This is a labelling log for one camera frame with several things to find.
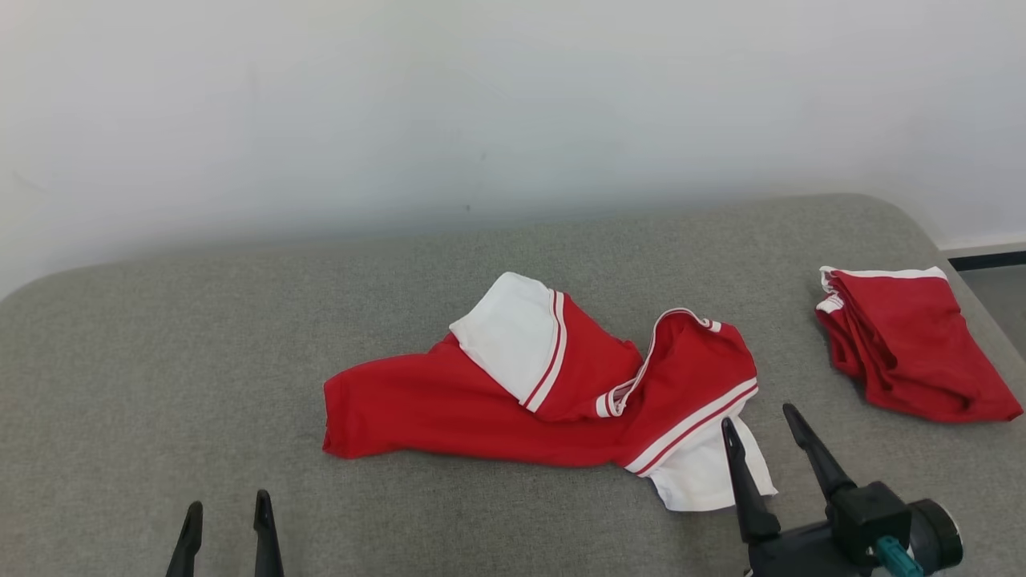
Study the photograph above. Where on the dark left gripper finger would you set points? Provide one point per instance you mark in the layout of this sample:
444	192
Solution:
187	545
267	541

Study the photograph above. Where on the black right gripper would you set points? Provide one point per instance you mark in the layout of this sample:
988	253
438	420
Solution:
801	553

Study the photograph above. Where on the red shorts with white trim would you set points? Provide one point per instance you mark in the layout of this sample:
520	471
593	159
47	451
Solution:
914	353

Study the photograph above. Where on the red basketball jersey with lettering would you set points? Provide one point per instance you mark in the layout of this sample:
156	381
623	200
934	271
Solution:
449	409

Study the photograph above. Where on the black and white baseboard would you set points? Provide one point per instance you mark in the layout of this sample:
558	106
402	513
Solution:
986	255

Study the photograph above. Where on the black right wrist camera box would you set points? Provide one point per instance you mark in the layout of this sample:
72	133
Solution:
870	517

